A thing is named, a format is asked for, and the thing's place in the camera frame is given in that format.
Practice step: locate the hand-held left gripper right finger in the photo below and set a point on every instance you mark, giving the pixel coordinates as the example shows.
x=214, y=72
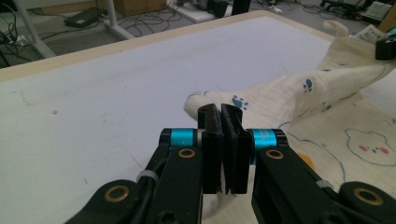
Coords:
x=236, y=155

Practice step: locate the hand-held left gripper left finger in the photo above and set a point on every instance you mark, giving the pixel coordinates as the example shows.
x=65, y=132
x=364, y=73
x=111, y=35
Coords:
x=211, y=155

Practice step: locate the cream printed cloth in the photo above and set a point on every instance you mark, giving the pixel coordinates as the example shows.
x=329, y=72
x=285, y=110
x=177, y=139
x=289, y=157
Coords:
x=311, y=102

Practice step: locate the white grid mat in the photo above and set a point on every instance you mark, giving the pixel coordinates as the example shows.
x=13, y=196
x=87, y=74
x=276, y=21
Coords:
x=124, y=93

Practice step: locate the white floor board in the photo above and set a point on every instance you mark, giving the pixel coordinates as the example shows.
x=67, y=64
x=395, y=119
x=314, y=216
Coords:
x=190, y=12

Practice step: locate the white metal stand leg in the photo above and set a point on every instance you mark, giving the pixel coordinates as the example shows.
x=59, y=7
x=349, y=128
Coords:
x=31, y=31
x=115, y=21

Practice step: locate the closed cardboard box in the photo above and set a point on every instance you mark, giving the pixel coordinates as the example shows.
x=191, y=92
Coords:
x=140, y=6

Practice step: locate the black flat device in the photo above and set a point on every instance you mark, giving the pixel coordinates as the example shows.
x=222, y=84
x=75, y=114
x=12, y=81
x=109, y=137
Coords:
x=85, y=17

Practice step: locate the black metal frame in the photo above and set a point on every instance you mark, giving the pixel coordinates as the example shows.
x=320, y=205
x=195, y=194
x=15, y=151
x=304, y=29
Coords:
x=241, y=6

